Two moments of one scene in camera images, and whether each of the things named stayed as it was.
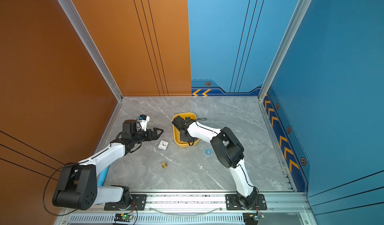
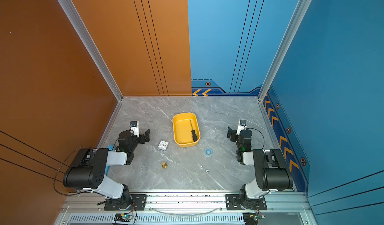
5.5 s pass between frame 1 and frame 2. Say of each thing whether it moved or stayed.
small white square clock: stayed
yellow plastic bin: stayed
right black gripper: moved
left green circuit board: stayed
